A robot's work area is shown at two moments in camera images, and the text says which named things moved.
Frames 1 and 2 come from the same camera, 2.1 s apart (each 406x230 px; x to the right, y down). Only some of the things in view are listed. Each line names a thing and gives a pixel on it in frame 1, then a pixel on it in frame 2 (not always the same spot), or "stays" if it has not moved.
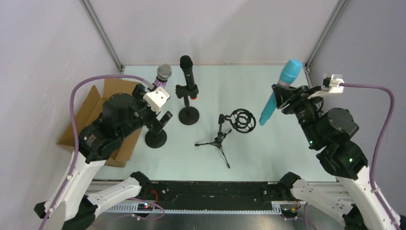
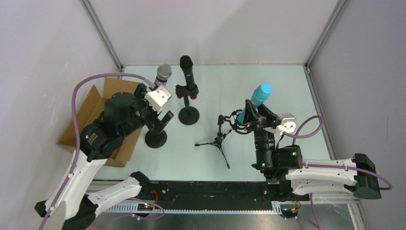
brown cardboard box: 90,108 stays
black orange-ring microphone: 186,63 stays
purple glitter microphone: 164,71 stays
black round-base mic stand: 156,139 stays
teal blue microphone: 290,70 → 259,97
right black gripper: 286,99 → 259,125
